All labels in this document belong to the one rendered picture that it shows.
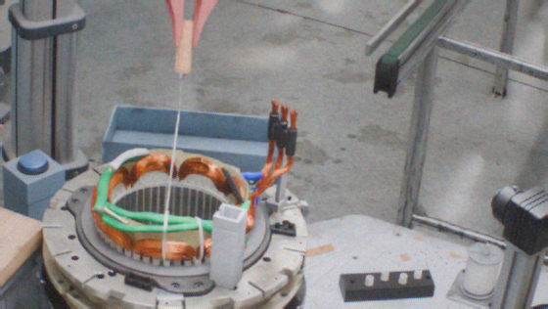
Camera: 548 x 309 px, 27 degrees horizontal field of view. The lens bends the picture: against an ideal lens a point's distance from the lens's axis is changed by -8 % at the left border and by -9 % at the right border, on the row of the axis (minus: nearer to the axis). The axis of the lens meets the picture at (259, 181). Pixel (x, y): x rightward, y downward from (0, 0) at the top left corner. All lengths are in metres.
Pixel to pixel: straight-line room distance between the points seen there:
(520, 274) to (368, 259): 0.97
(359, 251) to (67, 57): 0.58
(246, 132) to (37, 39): 0.35
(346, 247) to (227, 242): 0.70
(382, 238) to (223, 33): 2.59
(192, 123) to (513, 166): 2.29
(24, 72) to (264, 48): 2.71
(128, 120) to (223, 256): 0.49
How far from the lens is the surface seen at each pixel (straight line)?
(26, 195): 1.63
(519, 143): 4.07
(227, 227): 1.29
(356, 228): 2.03
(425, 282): 1.89
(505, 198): 1.00
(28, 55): 1.77
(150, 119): 1.75
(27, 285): 1.50
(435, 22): 2.97
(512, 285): 1.02
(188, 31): 1.31
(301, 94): 4.13
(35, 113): 1.82
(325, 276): 1.91
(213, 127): 1.74
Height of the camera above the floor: 1.89
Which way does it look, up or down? 32 degrees down
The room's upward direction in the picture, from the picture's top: 5 degrees clockwise
